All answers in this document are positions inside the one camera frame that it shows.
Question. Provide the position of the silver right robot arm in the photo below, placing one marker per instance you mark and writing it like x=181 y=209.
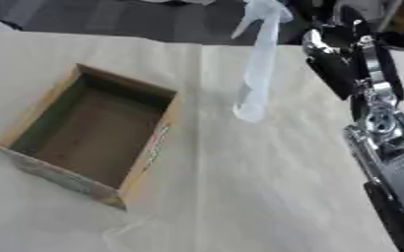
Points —
x=392 y=170

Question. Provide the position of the tan cardboard box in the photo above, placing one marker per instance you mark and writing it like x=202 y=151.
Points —
x=99 y=131

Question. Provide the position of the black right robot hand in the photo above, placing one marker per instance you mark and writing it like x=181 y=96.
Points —
x=340 y=62

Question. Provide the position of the white spray bottle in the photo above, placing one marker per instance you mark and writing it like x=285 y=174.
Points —
x=261 y=65

